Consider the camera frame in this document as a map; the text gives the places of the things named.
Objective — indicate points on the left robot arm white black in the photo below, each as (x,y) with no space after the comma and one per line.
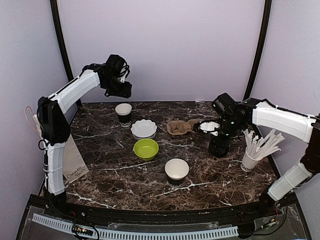
(55,129)

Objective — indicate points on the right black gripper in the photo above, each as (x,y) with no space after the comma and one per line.
(216,144)

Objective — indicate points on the stack of paper cups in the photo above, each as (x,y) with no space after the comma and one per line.
(124,114)

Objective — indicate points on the green bowl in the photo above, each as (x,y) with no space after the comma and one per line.
(146,149)

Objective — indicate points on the white cable duct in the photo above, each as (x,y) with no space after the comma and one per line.
(138,232)

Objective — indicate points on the kraft paper bag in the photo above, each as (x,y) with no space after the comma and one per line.
(74,166)

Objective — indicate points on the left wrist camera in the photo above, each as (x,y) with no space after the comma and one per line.
(123,74)

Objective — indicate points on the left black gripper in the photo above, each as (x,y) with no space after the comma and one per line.
(125,93)

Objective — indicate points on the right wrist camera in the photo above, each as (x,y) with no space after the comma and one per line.
(206,127)

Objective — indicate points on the cardboard cup carrier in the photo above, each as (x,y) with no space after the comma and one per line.
(180,127)

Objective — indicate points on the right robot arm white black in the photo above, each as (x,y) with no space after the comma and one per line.
(260,112)

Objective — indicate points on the right black frame post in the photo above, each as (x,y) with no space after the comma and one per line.
(259,49)

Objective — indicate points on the bundle of wrapped straws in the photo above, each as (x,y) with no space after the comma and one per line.
(259,147)

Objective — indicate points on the left black frame post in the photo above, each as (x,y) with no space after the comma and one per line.
(60,39)

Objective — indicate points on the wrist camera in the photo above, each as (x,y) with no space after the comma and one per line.
(206,127)
(123,74)

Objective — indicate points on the black frame post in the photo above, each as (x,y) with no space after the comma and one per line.
(259,49)
(60,39)

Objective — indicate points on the black front rail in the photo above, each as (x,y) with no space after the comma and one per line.
(230,215)

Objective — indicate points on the white cup holding straws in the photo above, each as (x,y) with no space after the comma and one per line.
(248,163)

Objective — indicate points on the white scalloped bowl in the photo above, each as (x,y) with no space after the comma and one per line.
(144,129)

